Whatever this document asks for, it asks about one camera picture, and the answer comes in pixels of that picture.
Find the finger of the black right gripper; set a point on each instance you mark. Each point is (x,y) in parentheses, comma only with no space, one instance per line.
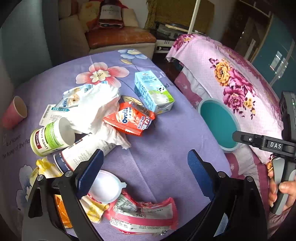
(250,139)

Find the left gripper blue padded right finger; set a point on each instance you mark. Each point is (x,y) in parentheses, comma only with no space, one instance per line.
(203,173)

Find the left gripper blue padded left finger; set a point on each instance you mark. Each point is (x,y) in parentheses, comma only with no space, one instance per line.
(87,172)

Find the white yogurt cup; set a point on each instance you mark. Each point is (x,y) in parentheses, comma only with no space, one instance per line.
(69,158)

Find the yellow white wrapper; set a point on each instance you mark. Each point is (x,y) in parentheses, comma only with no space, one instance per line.
(93,209)

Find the green white supplement bottle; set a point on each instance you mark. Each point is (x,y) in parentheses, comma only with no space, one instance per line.
(54,136)

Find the pink white snack wrapper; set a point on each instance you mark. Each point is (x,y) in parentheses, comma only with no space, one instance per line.
(132,217)

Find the orange Ovaltine snack wrapper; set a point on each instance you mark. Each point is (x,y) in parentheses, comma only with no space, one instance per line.
(131,118)

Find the white tissue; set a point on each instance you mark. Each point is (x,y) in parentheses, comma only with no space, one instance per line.
(101,101)

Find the teal trash bin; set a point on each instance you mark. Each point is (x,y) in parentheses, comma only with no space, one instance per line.
(221,122)

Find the person's right hand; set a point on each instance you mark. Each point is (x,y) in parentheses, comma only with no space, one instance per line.
(287,187)

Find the purple floral bedsheet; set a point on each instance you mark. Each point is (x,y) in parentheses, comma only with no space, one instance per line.
(154,168)

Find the white medicine box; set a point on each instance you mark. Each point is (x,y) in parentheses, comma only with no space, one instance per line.
(53,113)

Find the blue white snack bag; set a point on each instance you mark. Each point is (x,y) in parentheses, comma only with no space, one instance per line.
(72,97)

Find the pink floral quilt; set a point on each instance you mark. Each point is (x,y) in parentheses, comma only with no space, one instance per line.
(212,70)

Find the blue milk carton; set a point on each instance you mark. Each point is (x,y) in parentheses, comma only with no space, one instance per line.
(155,95)

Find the pink paper cup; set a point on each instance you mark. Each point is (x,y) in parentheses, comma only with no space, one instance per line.
(15,113)

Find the dark wooden cabinet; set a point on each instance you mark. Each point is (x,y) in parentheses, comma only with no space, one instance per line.
(248,26)

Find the white pole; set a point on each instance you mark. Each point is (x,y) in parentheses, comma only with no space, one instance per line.
(193,19)

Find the beige sofa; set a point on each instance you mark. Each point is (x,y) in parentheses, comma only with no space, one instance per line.
(73,36)

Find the brown leather cushion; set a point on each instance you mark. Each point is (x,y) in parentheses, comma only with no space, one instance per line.
(124,36)

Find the black electronic device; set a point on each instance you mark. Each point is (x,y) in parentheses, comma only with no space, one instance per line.
(171,35)

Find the yellow patterned pillow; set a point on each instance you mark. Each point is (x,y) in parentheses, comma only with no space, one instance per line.
(88,15)

